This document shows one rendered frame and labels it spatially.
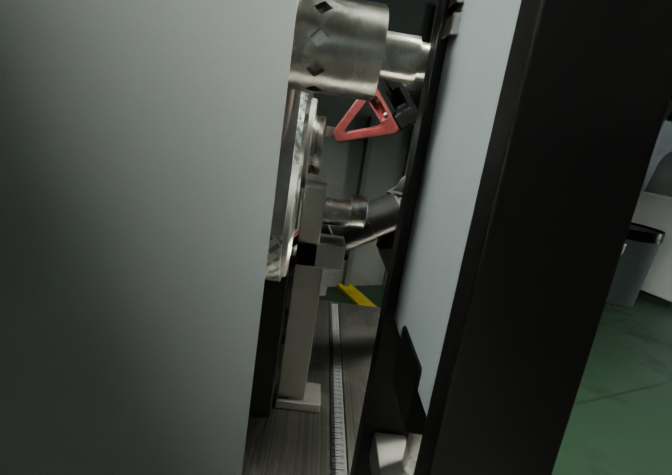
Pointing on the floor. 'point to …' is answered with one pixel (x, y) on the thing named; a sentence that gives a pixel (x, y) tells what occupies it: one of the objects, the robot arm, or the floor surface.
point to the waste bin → (634, 264)
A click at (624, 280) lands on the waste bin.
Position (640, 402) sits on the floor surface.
